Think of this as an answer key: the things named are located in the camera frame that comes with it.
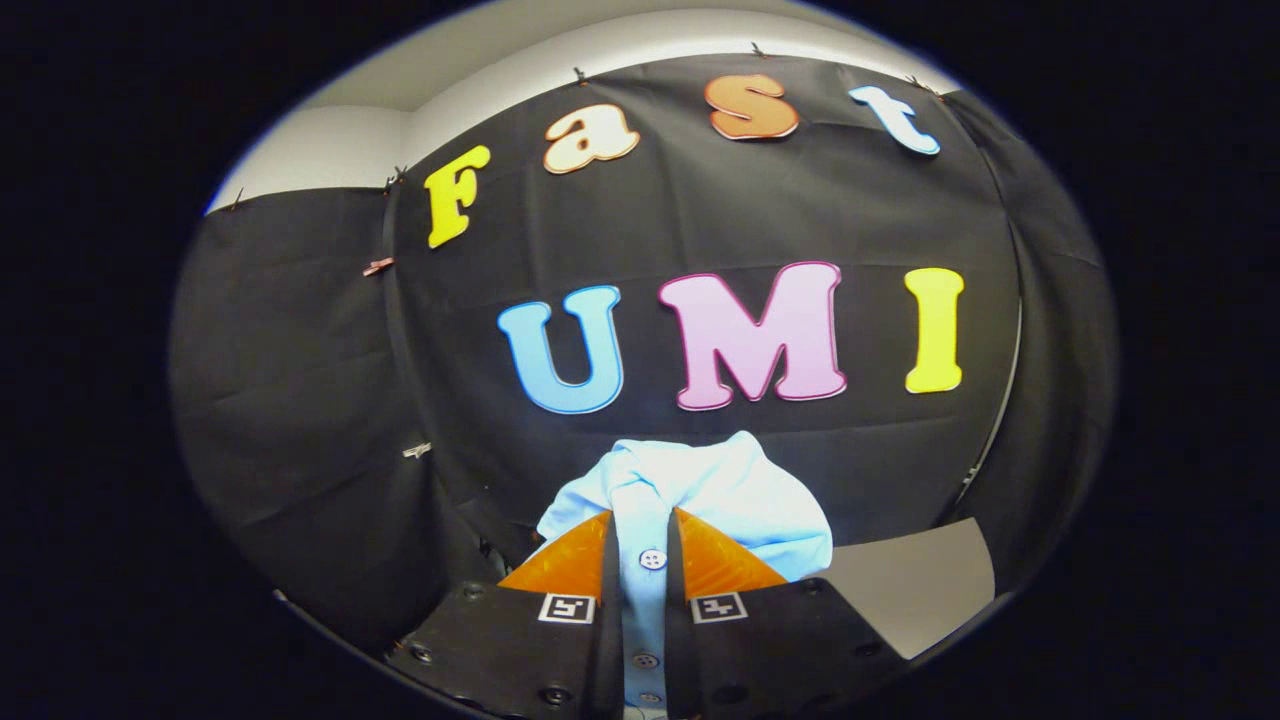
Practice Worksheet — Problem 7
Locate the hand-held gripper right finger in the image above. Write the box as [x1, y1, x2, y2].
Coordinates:
[668, 508, 906, 720]

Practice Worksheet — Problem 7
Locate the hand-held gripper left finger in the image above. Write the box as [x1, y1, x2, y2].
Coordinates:
[385, 511, 623, 720]

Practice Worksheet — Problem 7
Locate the light blue shirt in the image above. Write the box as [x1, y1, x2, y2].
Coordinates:
[537, 430, 834, 720]

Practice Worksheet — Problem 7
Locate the grey box appliance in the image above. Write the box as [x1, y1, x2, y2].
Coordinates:
[820, 517, 996, 659]

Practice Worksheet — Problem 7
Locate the black backdrop cloth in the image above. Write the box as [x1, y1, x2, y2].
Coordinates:
[170, 55, 1116, 656]

